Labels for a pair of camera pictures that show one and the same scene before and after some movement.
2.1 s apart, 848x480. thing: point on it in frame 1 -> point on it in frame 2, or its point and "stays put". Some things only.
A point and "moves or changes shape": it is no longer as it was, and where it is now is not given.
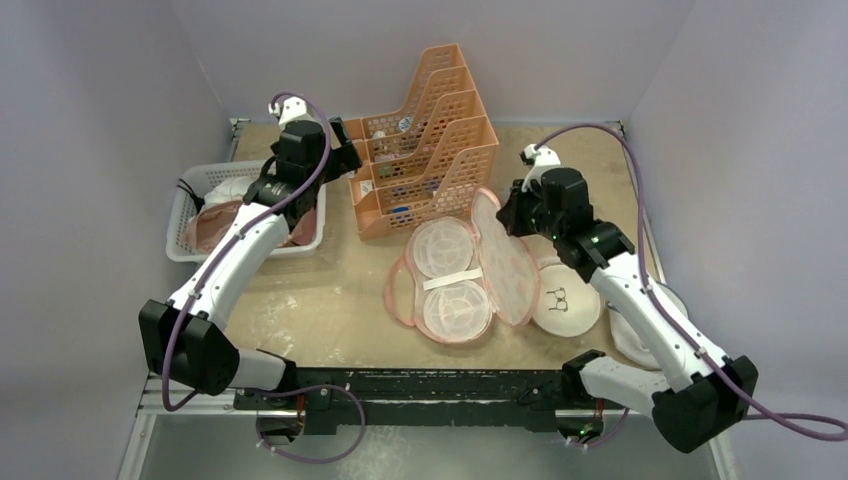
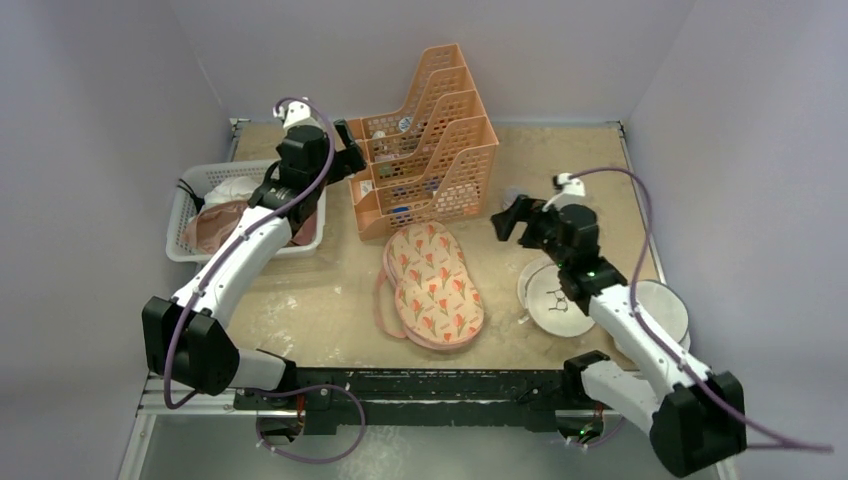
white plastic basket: x=190 y=189 stays put
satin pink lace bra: x=204 y=226 stays put
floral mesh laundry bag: x=458 y=275 moves or changes shape
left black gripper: x=342 y=160 stays put
